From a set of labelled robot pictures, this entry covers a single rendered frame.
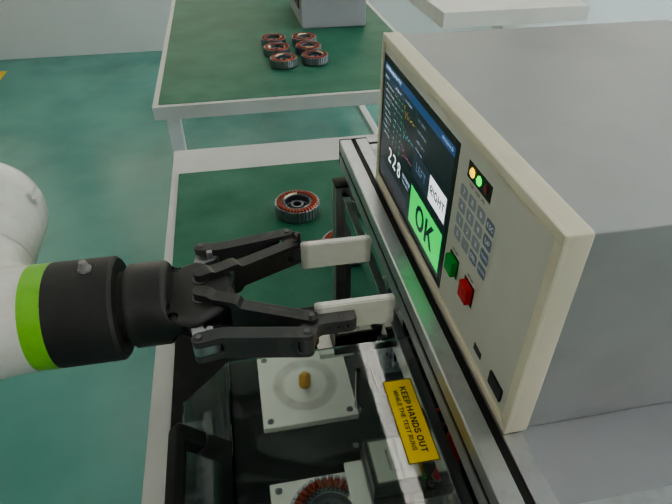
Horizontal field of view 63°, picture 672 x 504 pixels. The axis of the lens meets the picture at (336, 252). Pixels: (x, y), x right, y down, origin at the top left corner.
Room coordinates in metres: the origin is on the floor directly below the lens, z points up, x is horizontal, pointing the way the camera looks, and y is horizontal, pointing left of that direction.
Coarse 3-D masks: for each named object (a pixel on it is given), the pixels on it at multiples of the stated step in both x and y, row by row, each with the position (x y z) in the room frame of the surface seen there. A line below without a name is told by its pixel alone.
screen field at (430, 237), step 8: (416, 192) 0.53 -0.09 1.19; (416, 200) 0.53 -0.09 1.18; (416, 208) 0.53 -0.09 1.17; (424, 208) 0.50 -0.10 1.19; (408, 216) 0.55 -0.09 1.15; (416, 216) 0.52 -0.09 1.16; (424, 216) 0.50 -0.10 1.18; (416, 224) 0.52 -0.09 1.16; (424, 224) 0.50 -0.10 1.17; (432, 224) 0.47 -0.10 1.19; (416, 232) 0.52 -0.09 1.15; (424, 232) 0.49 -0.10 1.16; (432, 232) 0.47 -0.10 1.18; (440, 232) 0.45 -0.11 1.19; (424, 240) 0.49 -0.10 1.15; (432, 240) 0.47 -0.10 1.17; (440, 240) 0.45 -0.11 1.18; (424, 248) 0.49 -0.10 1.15; (432, 248) 0.47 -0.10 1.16; (432, 256) 0.46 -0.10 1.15; (432, 264) 0.46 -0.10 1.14
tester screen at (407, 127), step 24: (384, 96) 0.68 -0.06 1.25; (408, 96) 0.59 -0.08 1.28; (384, 120) 0.67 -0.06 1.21; (408, 120) 0.58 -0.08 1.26; (432, 120) 0.51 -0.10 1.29; (384, 144) 0.67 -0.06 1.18; (408, 144) 0.57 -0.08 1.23; (432, 144) 0.50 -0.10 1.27; (408, 168) 0.57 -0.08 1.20; (432, 168) 0.49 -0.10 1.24; (408, 192) 0.56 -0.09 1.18; (432, 216) 0.48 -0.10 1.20
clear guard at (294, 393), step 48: (240, 384) 0.36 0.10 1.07; (288, 384) 0.36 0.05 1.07; (336, 384) 0.36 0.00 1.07; (240, 432) 0.31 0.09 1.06; (288, 432) 0.31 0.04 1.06; (336, 432) 0.31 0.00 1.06; (384, 432) 0.31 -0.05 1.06; (432, 432) 0.31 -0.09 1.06; (192, 480) 0.28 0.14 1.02; (240, 480) 0.26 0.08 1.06; (288, 480) 0.26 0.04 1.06; (336, 480) 0.26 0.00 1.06; (384, 480) 0.26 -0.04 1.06; (432, 480) 0.26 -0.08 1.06
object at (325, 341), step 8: (360, 328) 0.59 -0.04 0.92; (368, 328) 0.59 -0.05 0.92; (376, 328) 0.61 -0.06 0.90; (320, 336) 0.61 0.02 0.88; (328, 336) 0.61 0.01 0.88; (336, 336) 0.57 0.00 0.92; (344, 336) 0.57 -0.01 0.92; (352, 336) 0.57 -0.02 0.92; (360, 336) 0.58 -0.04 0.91; (368, 336) 0.58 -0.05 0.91; (376, 336) 0.59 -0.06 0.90; (320, 344) 0.59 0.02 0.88; (328, 344) 0.59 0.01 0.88; (336, 344) 0.57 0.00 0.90; (344, 344) 0.57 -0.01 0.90
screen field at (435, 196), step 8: (416, 160) 0.54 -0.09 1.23; (416, 168) 0.54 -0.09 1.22; (424, 168) 0.52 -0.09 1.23; (416, 176) 0.54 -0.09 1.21; (424, 176) 0.51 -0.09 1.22; (424, 184) 0.51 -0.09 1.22; (432, 184) 0.49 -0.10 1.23; (424, 192) 0.51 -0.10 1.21; (432, 192) 0.49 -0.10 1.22; (440, 192) 0.47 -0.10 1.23; (432, 200) 0.48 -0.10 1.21; (440, 200) 0.46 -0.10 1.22; (440, 208) 0.46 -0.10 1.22; (440, 216) 0.46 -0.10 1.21
